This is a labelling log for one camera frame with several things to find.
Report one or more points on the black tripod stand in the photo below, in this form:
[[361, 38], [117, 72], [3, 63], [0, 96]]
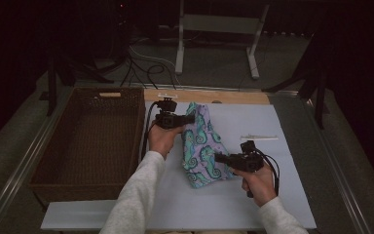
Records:
[[320, 107], [51, 91]]

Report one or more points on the dark equipment tower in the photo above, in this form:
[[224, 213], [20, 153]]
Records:
[[121, 29]]

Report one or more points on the person's left hand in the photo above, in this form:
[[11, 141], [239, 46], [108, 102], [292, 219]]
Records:
[[162, 139]]

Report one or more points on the white foam board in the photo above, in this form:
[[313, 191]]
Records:
[[240, 201]]

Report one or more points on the person's right hand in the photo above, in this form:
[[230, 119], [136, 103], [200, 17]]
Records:
[[259, 187]]

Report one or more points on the seahorse print baby garment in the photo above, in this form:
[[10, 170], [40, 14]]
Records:
[[204, 152]]

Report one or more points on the white metal stand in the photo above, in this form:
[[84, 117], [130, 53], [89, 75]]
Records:
[[179, 48]]

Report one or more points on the brown wicker basket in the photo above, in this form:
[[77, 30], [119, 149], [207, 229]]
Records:
[[91, 146]]

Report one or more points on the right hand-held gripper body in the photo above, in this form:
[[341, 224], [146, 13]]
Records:
[[246, 161]]

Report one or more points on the light wooden board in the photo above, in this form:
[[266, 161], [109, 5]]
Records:
[[214, 96]]

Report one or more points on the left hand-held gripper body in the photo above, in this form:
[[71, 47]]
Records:
[[167, 118]]

